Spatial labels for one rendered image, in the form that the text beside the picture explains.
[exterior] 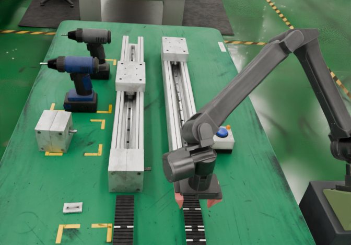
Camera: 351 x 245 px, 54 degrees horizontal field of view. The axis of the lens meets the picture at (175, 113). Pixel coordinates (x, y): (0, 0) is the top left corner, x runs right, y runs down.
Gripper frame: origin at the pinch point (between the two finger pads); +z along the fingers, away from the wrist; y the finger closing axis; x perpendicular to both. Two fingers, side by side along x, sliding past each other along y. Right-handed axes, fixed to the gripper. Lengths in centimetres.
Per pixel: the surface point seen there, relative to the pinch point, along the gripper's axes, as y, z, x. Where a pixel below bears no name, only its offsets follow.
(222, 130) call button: -13.3, -1.8, -29.7
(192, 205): -0.1, 3.1, -2.1
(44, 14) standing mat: 118, 82, -323
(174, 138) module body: 3.9, -2.8, -23.8
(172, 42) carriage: 0, -7, -85
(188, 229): 2.1, 2.1, 6.1
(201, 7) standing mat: -69, 82, -375
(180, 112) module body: -0.1, -0.1, -41.4
